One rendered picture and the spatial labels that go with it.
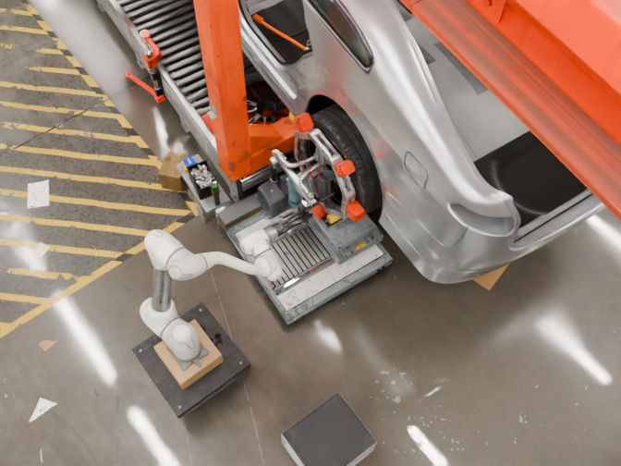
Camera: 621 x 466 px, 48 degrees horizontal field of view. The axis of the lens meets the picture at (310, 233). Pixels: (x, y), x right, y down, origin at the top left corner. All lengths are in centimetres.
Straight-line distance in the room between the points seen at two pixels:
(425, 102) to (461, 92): 106
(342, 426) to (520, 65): 267
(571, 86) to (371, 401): 304
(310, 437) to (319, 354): 69
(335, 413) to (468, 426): 88
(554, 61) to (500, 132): 267
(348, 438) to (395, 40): 210
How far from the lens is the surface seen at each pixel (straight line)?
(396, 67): 330
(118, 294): 472
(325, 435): 393
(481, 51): 169
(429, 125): 321
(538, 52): 167
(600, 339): 487
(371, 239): 461
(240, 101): 387
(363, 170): 377
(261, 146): 432
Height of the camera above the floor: 416
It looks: 60 degrees down
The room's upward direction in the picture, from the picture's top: 3 degrees clockwise
